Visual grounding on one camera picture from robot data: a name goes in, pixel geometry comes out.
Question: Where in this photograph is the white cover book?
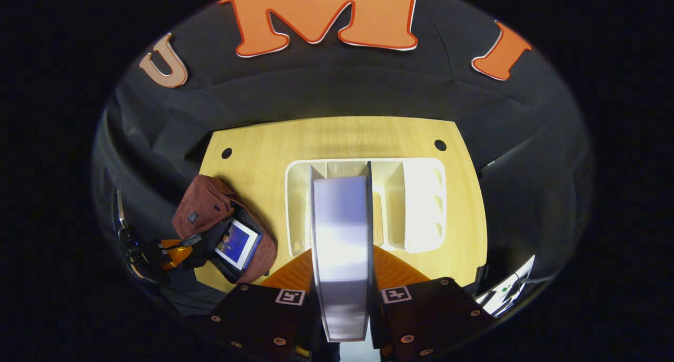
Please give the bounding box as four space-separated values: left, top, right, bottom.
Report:
309 162 374 343

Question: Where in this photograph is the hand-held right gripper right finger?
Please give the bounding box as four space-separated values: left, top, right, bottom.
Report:
369 245 498 362

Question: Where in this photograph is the maroon schoolbag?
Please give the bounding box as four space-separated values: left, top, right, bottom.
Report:
172 174 278 285

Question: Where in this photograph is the blue cover book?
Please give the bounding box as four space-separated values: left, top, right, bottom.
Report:
213 218 263 271

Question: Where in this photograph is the white bookshelf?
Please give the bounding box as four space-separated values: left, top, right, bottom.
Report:
284 158 447 255

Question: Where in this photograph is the white device with cables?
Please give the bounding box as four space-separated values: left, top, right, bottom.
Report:
474 254 538 318

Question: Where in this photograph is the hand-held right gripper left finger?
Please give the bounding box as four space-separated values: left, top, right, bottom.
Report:
203 249 323 362

